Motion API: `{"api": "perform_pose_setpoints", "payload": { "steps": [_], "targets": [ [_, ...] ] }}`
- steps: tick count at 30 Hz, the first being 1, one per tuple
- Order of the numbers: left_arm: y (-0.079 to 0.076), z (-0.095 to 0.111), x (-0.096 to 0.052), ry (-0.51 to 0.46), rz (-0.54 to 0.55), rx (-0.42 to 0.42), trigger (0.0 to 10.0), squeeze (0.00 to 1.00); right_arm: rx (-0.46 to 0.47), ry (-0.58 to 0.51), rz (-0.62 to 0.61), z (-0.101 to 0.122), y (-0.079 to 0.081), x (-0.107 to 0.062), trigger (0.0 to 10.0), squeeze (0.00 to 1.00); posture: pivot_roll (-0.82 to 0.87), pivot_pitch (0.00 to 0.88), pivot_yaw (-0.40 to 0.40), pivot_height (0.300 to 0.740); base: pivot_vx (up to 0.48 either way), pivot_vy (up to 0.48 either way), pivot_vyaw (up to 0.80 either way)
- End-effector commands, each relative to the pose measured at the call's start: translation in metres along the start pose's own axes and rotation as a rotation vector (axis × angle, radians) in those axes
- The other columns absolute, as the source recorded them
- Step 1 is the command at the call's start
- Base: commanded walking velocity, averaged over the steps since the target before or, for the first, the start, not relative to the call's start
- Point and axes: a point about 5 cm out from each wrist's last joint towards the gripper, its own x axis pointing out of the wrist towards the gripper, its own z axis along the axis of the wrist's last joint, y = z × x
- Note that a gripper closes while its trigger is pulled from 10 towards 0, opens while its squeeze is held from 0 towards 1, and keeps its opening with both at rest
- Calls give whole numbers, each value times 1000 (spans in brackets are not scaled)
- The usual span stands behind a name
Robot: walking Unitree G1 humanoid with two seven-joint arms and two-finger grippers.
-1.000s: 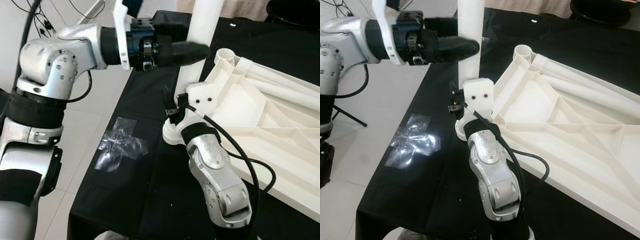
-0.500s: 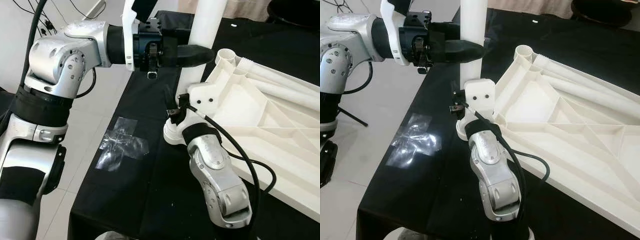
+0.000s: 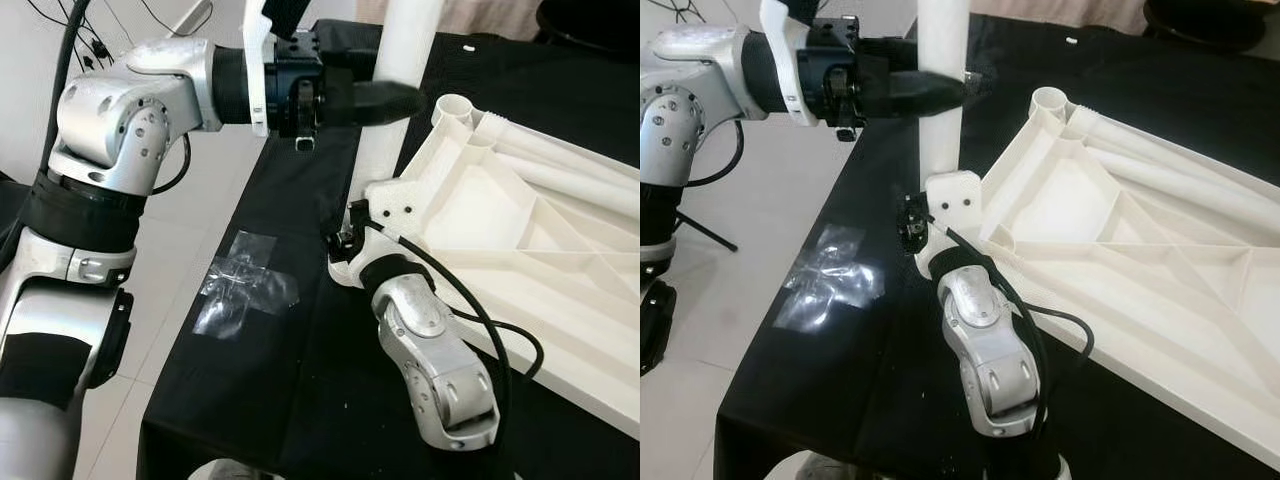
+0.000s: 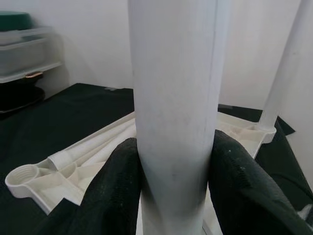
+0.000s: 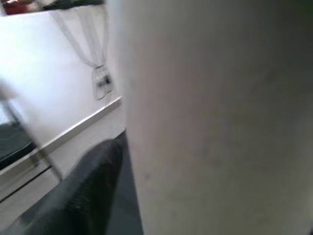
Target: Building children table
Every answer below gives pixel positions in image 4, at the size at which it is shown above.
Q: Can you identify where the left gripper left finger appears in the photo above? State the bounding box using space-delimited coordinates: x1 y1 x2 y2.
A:
31 137 142 235

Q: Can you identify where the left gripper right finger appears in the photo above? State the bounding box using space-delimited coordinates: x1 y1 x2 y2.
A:
207 129 313 235

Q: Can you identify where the black tablecloth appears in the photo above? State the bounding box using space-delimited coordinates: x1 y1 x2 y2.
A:
0 82 313 235

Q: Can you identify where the black round wok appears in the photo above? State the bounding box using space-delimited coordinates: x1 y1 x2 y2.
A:
0 70 46 115

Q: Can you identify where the clear plastic storage box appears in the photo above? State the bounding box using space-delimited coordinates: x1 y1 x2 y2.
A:
0 25 62 83

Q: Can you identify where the green container lid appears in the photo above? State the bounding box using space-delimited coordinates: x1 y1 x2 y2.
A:
0 11 34 31

